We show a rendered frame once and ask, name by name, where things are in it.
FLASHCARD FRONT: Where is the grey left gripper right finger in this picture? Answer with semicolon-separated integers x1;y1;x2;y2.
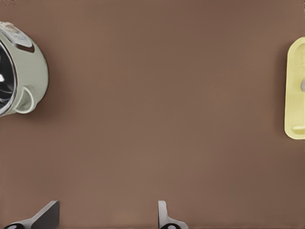
157;200;189;229

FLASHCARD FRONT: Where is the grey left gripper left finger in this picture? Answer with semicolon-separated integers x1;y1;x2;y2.
1;200;61;229

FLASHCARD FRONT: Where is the pale yellow tray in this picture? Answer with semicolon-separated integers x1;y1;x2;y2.
284;36;305;140

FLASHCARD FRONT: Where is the pale green cooking pot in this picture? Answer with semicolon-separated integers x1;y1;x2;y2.
0;21;50;117

